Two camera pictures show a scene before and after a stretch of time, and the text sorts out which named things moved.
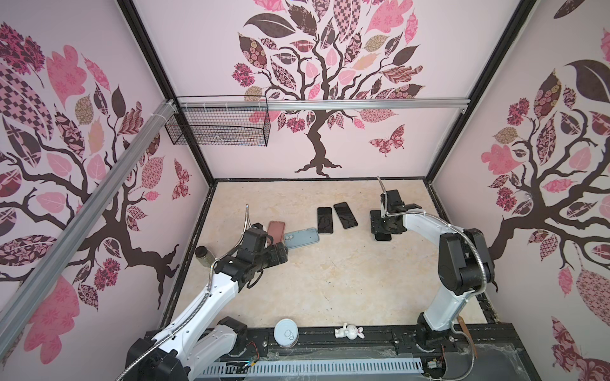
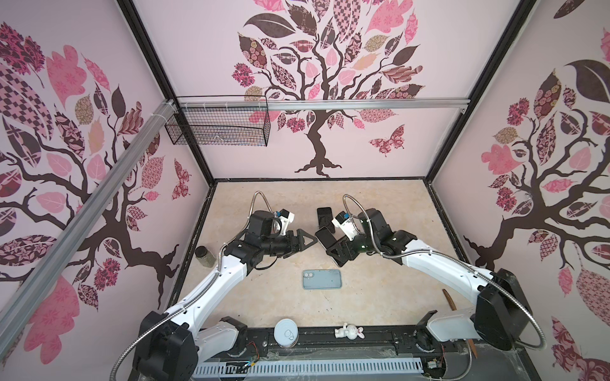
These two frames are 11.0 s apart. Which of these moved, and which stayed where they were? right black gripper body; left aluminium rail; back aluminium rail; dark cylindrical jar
Moved: right black gripper body
Stayed: back aluminium rail; left aluminium rail; dark cylindrical jar
